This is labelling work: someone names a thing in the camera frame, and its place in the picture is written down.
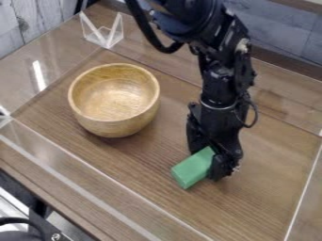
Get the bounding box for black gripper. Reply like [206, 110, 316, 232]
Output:
[186, 101, 249, 182]

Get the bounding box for green rectangular block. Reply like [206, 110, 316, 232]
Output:
[171, 147, 215, 189]

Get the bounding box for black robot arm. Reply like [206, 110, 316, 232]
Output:
[125, 0, 258, 181]

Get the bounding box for wooden bowl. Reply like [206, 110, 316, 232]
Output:
[68, 63, 161, 137]

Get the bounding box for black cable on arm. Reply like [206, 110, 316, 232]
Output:
[233, 97, 261, 129]

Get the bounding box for clear acrylic enclosure walls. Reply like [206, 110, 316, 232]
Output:
[0, 10, 322, 241]

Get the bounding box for black bracket with cable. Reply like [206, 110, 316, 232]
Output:
[0, 207, 91, 241]

